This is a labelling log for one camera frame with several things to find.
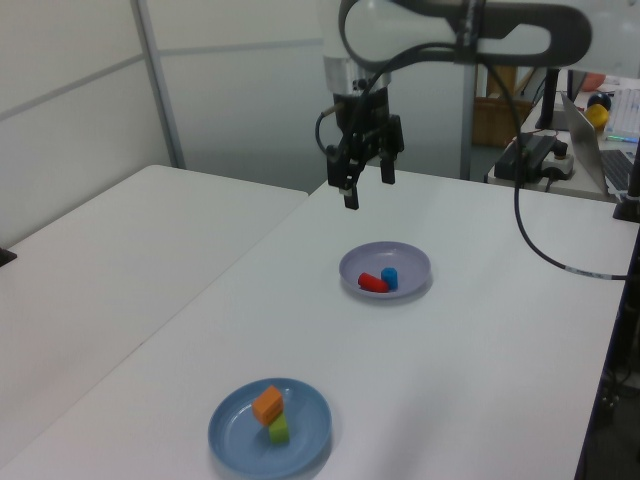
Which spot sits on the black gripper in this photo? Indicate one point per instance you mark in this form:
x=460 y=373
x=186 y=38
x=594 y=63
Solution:
x=375 y=112

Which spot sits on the blue block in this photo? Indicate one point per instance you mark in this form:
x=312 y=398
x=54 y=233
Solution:
x=390 y=277

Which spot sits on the red cylinder block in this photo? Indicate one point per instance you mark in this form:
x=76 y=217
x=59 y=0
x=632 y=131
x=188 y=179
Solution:
x=372 y=283

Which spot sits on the orange block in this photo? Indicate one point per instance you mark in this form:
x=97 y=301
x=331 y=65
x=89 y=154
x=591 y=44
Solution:
x=267 y=404

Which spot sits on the green block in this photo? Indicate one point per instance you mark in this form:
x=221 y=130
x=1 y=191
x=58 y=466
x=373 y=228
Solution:
x=279 y=431

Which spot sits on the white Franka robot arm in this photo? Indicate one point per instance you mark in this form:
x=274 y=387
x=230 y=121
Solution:
x=390 y=30

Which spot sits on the purple plate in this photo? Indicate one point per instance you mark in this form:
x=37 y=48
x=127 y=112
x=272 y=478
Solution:
x=400 y=260

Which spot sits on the brown box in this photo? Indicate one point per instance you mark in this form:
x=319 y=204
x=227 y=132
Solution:
x=492 y=122

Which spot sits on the black power box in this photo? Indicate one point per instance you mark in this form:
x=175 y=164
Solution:
x=525 y=155

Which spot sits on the wooden cabinet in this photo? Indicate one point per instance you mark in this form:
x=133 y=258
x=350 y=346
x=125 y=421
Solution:
x=511 y=75

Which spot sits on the emergency stop button box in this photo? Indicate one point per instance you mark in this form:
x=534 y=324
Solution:
x=559 y=162

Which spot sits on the black monitor stand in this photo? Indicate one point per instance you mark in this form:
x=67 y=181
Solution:
x=550 y=95

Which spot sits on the silver laptop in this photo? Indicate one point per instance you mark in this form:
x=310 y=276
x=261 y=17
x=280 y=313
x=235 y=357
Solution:
x=582 y=135

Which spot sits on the black monitor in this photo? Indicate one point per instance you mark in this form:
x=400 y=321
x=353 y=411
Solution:
x=575 y=82

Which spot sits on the yellow ball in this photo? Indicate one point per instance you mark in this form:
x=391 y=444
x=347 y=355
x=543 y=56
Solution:
x=597 y=117

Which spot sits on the orange-red round object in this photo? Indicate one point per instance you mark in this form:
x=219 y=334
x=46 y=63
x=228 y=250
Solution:
x=595 y=82

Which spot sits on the dark ball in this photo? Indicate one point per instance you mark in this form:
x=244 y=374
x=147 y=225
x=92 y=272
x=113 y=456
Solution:
x=601 y=99

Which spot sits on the white keyboard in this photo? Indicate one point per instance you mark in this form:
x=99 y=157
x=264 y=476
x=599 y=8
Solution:
x=625 y=112

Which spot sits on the blue plate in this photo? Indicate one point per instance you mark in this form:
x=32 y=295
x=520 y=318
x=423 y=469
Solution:
x=305 y=425

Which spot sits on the black table frame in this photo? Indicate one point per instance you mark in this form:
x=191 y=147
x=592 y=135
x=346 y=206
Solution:
x=625 y=350

